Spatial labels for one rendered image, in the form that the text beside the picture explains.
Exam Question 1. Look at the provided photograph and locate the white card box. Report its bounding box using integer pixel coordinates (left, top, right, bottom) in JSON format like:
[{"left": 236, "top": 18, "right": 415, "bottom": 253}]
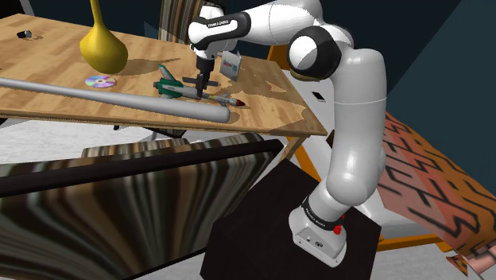
[{"left": 219, "top": 51, "right": 243, "bottom": 83}]

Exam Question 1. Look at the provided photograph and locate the green white toy rocket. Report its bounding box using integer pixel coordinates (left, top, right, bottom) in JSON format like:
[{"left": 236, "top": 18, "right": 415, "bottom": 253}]
[{"left": 153, "top": 64, "right": 246, "bottom": 109}]

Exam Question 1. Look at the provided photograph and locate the brown striped chair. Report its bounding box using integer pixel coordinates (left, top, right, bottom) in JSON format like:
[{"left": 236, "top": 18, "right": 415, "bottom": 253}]
[
  {"left": 0, "top": 131, "right": 286, "bottom": 280},
  {"left": 157, "top": 0, "right": 203, "bottom": 45}
]

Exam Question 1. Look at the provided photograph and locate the long grey cylinder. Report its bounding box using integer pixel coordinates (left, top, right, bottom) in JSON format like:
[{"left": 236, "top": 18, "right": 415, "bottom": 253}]
[{"left": 0, "top": 76, "right": 232, "bottom": 124}]

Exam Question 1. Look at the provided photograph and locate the yellow long-necked vase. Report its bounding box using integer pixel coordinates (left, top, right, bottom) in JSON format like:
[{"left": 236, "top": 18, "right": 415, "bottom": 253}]
[{"left": 79, "top": 0, "right": 130, "bottom": 75}]

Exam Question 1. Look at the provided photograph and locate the shiny compact disc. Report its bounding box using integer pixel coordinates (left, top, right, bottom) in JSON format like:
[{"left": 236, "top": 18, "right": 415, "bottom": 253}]
[{"left": 84, "top": 75, "right": 118, "bottom": 89}]

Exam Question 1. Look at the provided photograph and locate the wooden table with orange legs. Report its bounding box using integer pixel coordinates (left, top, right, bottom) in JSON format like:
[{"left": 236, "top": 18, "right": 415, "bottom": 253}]
[{"left": 0, "top": 13, "right": 330, "bottom": 183}]

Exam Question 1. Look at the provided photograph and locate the black robot stand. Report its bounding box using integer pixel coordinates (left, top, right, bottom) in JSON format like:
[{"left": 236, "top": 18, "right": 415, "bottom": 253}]
[{"left": 200, "top": 157, "right": 382, "bottom": 280}]

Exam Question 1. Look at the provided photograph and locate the orange black patterned board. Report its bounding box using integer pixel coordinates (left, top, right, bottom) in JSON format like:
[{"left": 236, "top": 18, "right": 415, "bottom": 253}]
[{"left": 377, "top": 110, "right": 496, "bottom": 278}]

